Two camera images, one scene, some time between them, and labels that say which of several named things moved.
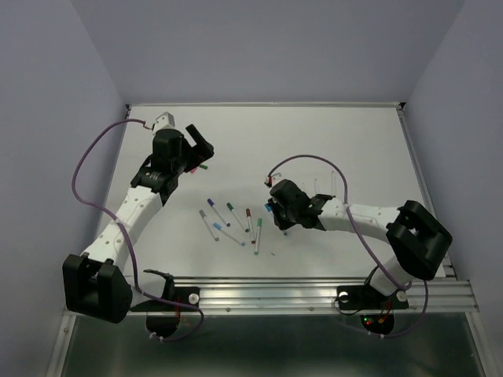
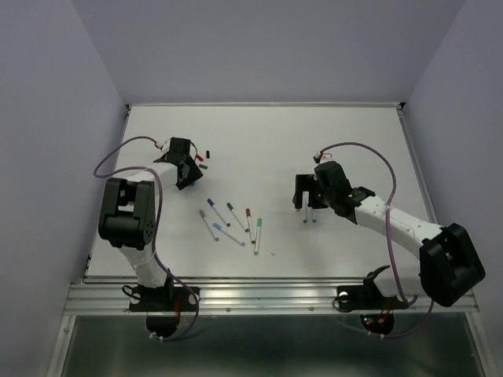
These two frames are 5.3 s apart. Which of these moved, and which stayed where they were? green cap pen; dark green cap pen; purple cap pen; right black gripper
Moved: right black gripper
Stayed: dark green cap pen; purple cap pen; green cap pen
